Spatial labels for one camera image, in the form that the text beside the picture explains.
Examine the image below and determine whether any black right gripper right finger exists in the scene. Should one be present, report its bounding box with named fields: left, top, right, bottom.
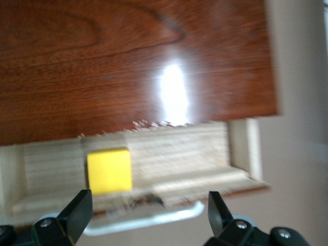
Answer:
left=203, top=191, right=273, bottom=246

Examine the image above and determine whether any yellow wooden block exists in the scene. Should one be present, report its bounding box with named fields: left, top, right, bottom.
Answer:
left=86, top=150, right=133, bottom=197

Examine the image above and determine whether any light wooden drawer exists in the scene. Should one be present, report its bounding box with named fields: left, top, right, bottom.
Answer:
left=0, top=119, right=270, bottom=221

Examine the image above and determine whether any white metal drawer handle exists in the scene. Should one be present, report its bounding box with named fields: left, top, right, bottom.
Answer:
left=83, top=201, right=206, bottom=236

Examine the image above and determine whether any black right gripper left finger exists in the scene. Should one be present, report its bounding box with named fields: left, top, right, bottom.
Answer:
left=15, top=189, right=93, bottom=246

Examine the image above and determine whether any dark wooden cabinet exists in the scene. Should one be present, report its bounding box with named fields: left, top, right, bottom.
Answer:
left=0, top=0, right=284, bottom=147

